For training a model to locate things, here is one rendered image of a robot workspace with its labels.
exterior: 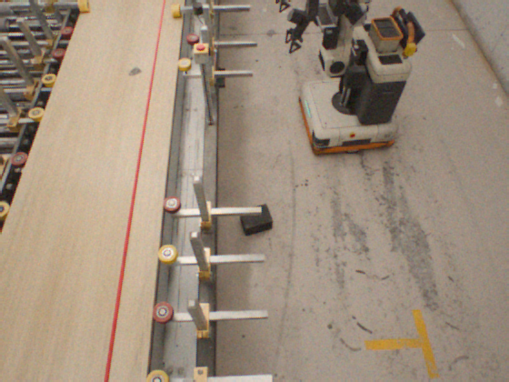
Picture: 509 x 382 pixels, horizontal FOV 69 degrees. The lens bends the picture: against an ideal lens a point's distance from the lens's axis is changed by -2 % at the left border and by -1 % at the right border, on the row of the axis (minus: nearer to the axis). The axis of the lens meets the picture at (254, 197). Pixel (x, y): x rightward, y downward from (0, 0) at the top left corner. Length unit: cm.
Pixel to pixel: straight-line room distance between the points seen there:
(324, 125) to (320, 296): 126
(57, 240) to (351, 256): 180
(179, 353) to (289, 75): 274
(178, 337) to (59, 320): 50
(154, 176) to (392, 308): 167
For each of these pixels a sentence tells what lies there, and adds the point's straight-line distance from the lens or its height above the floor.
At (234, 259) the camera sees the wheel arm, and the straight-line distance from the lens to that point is 170.
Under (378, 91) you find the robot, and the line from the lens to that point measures 277.
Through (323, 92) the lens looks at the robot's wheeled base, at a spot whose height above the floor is 28.
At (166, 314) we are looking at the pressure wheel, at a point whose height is 90.
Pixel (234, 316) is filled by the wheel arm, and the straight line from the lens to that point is 163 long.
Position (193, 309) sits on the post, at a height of 112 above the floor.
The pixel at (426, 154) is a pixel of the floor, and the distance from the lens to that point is 338.
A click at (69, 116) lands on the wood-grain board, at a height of 90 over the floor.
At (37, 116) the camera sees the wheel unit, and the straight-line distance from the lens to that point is 239.
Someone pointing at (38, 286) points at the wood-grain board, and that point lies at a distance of 181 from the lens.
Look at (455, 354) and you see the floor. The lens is 271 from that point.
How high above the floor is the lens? 239
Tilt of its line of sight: 58 degrees down
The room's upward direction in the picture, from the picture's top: straight up
